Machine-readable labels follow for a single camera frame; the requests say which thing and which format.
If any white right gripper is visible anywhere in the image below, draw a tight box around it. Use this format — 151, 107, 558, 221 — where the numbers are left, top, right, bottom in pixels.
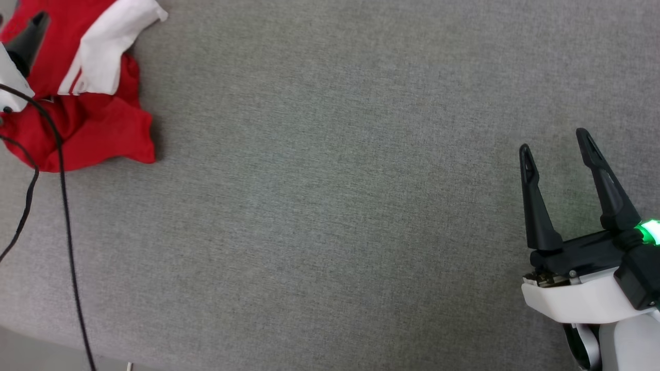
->
520, 128, 660, 325

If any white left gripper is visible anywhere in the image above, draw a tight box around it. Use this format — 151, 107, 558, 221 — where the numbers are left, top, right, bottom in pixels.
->
0, 11, 51, 113

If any red and white garment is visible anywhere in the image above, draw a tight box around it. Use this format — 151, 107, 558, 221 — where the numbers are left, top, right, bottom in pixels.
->
0, 0, 169, 173

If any short thin black cable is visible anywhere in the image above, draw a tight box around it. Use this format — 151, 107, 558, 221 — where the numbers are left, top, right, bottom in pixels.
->
0, 135, 40, 261

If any long thin black cable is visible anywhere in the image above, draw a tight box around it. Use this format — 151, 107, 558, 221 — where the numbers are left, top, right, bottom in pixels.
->
0, 84, 97, 371

